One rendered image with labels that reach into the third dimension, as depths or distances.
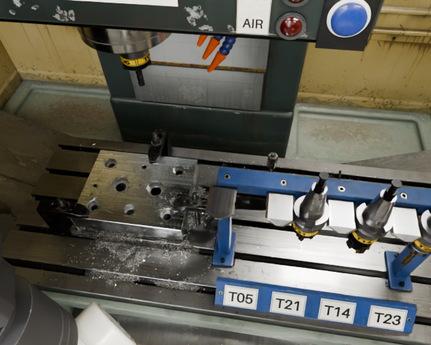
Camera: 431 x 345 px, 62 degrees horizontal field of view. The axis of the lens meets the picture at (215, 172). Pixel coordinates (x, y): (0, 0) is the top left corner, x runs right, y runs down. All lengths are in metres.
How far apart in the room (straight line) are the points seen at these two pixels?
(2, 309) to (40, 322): 0.04
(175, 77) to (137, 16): 0.88
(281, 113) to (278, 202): 0.69
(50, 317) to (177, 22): 0.28
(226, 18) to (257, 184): 0.39
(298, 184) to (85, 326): 0.46
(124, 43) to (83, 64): 1.34
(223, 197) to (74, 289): 0.49
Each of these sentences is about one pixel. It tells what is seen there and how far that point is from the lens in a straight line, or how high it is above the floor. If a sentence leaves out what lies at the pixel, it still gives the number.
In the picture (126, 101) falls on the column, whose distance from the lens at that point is 1.43.
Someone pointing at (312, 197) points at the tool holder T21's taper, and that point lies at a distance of 0.63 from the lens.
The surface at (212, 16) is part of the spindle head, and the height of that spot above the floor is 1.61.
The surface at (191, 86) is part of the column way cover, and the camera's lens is 1.27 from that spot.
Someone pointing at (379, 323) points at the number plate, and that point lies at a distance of 0.96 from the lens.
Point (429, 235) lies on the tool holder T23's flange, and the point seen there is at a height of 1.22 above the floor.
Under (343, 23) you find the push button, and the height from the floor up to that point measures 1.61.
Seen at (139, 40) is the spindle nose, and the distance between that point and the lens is 0.57.
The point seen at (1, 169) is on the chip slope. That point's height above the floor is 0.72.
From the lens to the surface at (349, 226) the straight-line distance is 0.69.
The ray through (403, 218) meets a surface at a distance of 0.74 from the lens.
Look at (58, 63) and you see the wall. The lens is 1.98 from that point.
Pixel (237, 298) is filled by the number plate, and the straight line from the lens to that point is 0.90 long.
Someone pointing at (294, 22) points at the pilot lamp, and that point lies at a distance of 0.36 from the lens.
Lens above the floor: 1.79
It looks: 53 degrees down
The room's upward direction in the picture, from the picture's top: 2 degrees counter-clockwise
